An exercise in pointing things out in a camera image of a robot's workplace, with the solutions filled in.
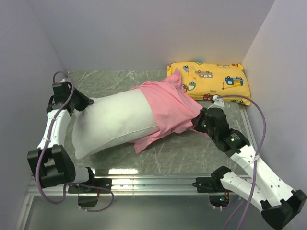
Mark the white pillow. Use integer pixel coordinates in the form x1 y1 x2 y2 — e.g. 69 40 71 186
72 89 159 160

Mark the pink pillowcase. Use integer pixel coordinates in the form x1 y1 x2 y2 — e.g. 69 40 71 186
131 69 203 154

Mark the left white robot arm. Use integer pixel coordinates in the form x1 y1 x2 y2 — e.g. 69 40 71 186
27 82 97 193

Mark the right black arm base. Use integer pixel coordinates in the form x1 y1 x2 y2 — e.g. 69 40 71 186
193 176 240 209

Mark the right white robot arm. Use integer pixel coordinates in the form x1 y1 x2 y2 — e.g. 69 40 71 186
192 108 307 230

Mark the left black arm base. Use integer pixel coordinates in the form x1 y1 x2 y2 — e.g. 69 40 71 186
67 177 113 209

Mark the yellow cartoon print pillow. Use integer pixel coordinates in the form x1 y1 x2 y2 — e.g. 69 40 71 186
166 62 251 106

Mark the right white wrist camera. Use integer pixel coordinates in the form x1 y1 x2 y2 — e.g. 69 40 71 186
209 95 225 109

